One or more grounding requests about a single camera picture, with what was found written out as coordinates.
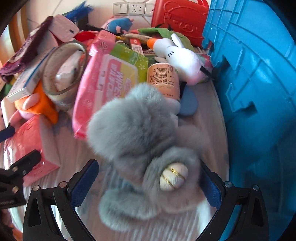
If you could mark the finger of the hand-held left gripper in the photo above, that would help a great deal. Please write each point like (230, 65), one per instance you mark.
(7, 134)
(27, 162)

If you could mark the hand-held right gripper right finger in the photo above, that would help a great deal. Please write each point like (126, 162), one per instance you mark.
(211, 188)

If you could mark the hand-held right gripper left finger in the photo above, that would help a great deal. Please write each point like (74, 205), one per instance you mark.
(84, 185)

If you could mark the grey fluffy plush toy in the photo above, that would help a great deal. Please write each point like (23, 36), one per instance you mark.
(138, 129)

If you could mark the blue plastic crate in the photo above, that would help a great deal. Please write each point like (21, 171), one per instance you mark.
(254, 81)

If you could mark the pink soft package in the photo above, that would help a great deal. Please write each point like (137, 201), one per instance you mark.
(27, 139)

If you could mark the orange pink plush toy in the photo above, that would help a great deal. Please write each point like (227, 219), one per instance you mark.
(44, 109)

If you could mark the white blue-striped box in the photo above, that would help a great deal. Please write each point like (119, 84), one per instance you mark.
(23, 85)

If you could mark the clear glass cup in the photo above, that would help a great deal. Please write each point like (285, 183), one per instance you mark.
(57, 100)

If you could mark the purple printed cloth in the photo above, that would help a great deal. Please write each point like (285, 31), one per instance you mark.
(20, 55)

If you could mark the white tissue packet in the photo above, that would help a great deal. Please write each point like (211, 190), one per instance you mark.
(67, 71)

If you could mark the pink wet wipes pack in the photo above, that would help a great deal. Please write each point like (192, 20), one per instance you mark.
(99, 76)

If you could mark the pale pink box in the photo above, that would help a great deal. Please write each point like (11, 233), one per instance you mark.
(62, 27)

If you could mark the peach cylindrical bottle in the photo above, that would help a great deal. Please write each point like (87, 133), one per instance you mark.
(161, 76)

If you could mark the white rabbit plush toy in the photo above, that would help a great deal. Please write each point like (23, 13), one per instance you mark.
(182, 62)

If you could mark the blue feather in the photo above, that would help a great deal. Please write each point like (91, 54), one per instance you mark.
(78, 11)

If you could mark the red white small box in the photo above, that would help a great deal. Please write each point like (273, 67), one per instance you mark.
(136, 46)

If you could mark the pink and blue plush toy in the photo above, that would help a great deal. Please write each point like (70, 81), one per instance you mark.
(118, 24)

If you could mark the red plastic carry case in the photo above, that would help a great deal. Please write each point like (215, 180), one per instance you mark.
(182, 23)

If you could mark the white wall socket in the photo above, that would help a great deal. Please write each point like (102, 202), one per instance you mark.
(136, 8)

